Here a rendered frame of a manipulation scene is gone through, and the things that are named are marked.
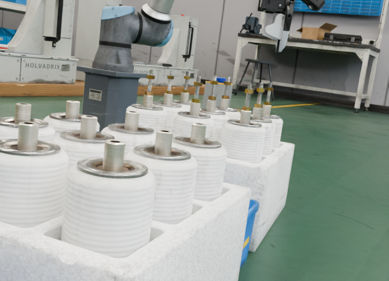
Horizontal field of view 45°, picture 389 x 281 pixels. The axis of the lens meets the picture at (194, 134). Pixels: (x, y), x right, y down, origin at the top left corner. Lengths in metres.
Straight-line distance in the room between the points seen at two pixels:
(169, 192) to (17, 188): 0.18
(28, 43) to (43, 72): 0.25
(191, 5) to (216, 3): 0.42
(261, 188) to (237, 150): 0.10
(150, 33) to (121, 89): 0.24
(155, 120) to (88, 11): 3.04
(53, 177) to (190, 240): 0.17
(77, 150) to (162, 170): 0.12
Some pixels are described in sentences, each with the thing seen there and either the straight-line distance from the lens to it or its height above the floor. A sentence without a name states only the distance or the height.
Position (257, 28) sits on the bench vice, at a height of 0.84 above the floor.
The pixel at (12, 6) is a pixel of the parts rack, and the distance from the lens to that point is 6.59.
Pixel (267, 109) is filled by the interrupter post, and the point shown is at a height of 0.27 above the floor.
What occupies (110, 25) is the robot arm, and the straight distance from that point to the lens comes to 1.70.
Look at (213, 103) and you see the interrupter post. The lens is 1.16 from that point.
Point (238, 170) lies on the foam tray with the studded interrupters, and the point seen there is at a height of 0.17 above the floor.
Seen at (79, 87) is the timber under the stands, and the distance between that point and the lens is 3.57.
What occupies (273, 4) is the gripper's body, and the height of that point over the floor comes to 0.53.
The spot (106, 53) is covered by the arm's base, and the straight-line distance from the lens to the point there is 1.69.
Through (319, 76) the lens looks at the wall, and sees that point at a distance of 6.42.
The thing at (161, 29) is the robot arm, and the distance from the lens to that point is 1.76.
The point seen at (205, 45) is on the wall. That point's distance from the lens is 7.09.
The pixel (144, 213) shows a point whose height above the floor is 0.21.
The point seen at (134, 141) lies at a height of 0.24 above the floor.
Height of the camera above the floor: 0.38
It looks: 9 degrees down
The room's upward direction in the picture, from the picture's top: 7 degrees clockwise
